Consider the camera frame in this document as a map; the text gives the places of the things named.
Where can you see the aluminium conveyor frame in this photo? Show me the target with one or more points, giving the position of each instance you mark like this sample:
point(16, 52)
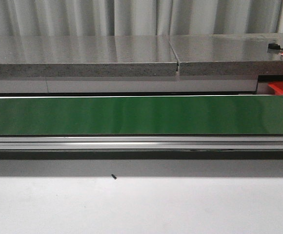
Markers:
point(143, 143)

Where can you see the green conveyor belt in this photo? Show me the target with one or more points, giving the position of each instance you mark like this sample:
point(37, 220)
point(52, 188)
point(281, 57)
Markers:
point(186, 115)

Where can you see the grey stone counter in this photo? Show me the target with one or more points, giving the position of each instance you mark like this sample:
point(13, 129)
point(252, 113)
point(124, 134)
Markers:
point(139, 65)

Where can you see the white pleated curtain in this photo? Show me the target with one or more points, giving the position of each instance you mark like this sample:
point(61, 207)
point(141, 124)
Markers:
point(139, 17)

